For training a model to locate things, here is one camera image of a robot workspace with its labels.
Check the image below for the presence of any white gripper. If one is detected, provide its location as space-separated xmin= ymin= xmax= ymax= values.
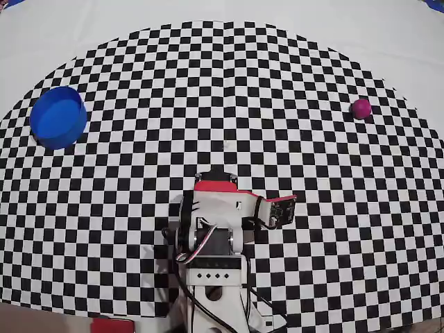
xmin=191 ymin=166 xmax=272 ymax=227

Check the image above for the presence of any pink faceted ball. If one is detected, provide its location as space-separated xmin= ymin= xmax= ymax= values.
xmin=352 ymin=98 xmax=373 ymax=120

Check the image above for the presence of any blue round box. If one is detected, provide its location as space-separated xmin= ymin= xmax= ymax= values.
xmin=29 ymin=85 xmax=88 ymax=151

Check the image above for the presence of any black white checkered mat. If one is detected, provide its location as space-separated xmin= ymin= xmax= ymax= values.
xmin=0 ymin=0 xmax=444 ymax=333

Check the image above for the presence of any red flat object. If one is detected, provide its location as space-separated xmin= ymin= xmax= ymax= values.
xmin=90 ymin=317 xmax=135 ymax=333

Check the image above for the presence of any red white black servo wire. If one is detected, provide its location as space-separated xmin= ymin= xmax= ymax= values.
xmin=176 ymin=221 xmax=220 ymax=265

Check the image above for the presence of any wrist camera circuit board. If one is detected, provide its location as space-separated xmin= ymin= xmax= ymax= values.
xmin=268 ymin=194 xmax=298 ymax=230

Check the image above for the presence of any black camera cable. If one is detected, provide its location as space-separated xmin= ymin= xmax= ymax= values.
xmin=171 ymin=256 xmax=289 ymax=333

